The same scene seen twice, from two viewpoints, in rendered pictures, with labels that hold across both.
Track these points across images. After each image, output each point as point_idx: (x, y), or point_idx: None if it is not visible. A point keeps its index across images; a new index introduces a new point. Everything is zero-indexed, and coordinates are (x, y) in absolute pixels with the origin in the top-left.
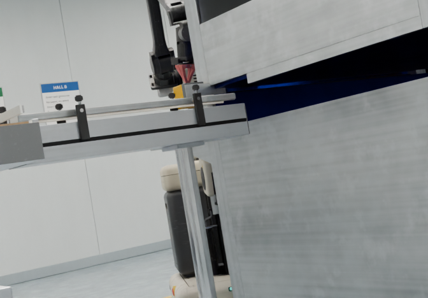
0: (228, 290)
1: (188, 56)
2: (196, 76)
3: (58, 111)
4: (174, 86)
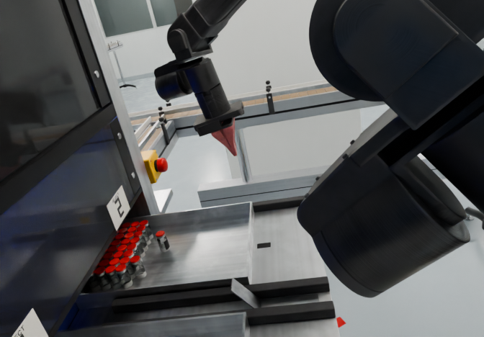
0: None
1: (196, 118)
2: (140, 153)
3: (142, 124)
4: (151, 150)
